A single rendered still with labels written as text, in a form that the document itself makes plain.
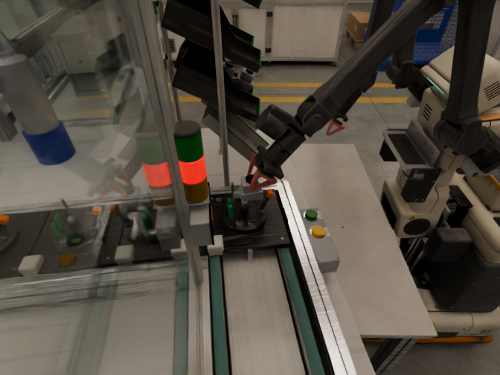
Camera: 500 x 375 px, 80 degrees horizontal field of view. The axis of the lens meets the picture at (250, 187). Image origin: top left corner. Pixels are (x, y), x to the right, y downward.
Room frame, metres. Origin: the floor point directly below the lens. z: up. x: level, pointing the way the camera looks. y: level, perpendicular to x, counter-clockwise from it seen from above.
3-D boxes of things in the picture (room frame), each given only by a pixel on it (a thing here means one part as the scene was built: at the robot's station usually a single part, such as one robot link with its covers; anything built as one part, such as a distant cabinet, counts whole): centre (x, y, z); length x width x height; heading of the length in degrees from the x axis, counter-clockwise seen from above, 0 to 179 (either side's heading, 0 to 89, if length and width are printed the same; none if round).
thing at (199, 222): (0.44, 0.11, 1.29); 0.12 x 0.05 x 0.25; 8
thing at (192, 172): (0.44, 0.11, 1.33); 0.05 x 0.05 x 0.05
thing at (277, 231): (0.64, 0.02, 0.96); 0.24 x 0.24 x 0.02; 8
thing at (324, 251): (0.59, -0.21, 0.93); 0.21 x 0.07 x 0.06; 8
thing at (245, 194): (0.64, 0.01, 1.10); 0.08 x 0.04 x 0.07; 100
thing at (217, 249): (0.53, 0.10, 0.97); 0.05 x 0.05 x 0.04; 8
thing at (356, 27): (5.80, -2.41, 0.20); 1.20 x 0.80 x 0.41; 89
